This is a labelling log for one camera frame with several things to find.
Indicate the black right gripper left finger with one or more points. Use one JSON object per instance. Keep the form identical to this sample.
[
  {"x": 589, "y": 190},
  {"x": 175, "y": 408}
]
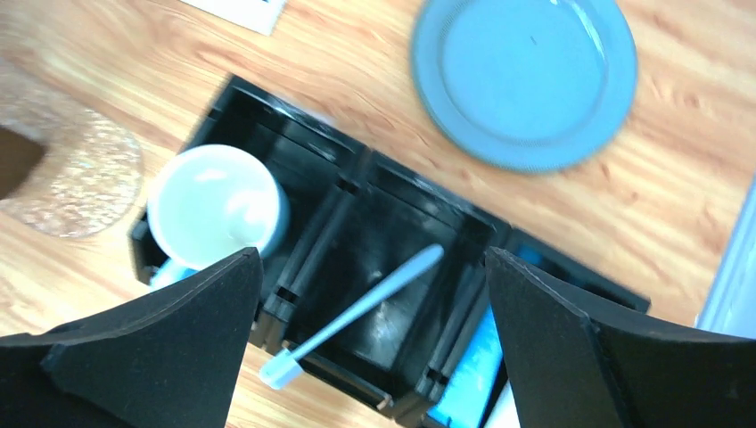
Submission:
[{"x": 170, "y": 358}]

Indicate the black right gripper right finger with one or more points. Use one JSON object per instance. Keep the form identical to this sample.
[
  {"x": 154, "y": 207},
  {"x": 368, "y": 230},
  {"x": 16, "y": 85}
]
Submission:
[{"x": 575, "y": 359}]

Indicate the blue toothpaste tube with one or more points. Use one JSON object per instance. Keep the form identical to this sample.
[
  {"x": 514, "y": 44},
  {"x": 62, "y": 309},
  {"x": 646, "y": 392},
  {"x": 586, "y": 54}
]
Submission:
[{"x": 467, "y": 394}]

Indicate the white mug with blue handle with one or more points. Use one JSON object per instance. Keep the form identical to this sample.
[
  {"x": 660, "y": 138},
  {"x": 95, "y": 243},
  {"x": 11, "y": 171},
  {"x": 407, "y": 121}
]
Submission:
[{"x": 209, "y": 202}]

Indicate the black compartment organizer box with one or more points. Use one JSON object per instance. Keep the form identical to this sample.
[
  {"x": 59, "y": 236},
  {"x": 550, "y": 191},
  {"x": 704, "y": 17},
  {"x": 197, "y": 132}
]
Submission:
[{"x": 356, "y": 215}]

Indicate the light blue toothbrush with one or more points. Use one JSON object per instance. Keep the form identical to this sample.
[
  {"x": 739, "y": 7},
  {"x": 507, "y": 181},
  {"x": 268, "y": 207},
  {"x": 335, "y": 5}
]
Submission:
[{"x": 285, "y": 366}]

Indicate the oval textured glass tray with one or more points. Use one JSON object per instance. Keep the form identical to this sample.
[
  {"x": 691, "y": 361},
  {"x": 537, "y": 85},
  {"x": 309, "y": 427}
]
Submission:
[{"x": 66, "y": 169}]

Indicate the round grey-blue plate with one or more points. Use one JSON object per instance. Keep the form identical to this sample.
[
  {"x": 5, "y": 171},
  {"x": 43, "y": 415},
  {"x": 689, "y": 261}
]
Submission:
[{"x": 530, "y": 86}]

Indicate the white patterned placemat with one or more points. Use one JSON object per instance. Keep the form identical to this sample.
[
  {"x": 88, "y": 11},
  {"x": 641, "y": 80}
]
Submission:
[{"x": 259, "y": 16}]

